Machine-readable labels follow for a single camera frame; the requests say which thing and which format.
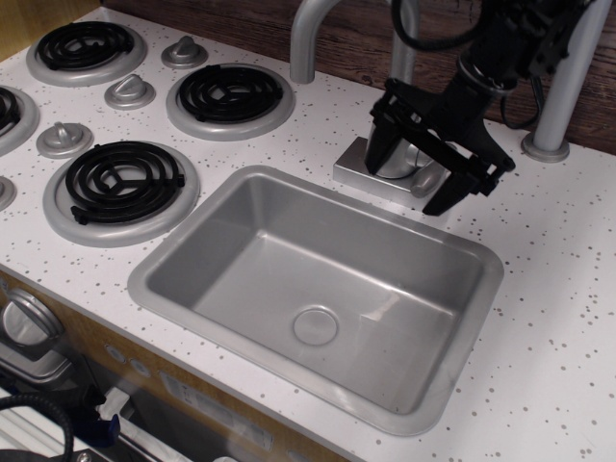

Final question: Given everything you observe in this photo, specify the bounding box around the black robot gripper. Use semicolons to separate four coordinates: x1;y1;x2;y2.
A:
365;79;514;216

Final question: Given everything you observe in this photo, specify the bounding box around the stove burner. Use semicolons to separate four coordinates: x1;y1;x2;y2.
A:
166;64;295;141
26;21;147;88
1;86;39;156
43;141;200;247

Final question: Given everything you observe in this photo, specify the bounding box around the silver knob left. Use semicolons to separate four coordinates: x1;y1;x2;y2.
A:
36;122;93;159

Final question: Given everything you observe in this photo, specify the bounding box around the back right stove burner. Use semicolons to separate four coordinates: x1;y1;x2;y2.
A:
166;64;295;141

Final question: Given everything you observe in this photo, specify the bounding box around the black cable lower left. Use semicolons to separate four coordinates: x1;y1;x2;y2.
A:
0;392;76;462

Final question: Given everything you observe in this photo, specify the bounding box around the silver knob far left edge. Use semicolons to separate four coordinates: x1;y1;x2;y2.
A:
0;176;16;211

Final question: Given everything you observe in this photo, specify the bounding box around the silver knob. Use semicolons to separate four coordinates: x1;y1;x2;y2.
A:
161;36;208;69
104;74;156;111
36;122;93;159

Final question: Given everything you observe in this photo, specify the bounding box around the back left stove burner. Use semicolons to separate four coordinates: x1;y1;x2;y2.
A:
26;21;147;88

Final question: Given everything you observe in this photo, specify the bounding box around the front right stove burner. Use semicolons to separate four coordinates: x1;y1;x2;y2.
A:
43;141;200;247

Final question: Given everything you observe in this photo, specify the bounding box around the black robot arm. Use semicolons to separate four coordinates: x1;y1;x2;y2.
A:
365;1;589;216

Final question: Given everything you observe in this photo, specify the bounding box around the silver gooseneck toy faucet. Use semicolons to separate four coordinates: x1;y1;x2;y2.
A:
290;0;448;208

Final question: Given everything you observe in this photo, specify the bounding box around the grey vertical support pole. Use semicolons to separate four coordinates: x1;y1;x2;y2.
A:
521;0;612;164

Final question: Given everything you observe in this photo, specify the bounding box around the silver knob middle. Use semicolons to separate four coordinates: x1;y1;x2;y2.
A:
104;74;156;111

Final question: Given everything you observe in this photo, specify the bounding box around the far left stove burner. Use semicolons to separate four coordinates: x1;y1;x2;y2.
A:
1;86;39;156

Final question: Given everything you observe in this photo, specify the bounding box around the silver faucet lever handle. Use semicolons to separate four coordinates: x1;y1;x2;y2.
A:
410;164;442;198

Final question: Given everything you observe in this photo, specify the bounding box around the grey plastic sink basin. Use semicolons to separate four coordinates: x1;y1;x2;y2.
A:
128;166;504;436

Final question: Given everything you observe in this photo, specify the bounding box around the silver knob back right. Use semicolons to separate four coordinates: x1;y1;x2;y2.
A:
161;36;208;69

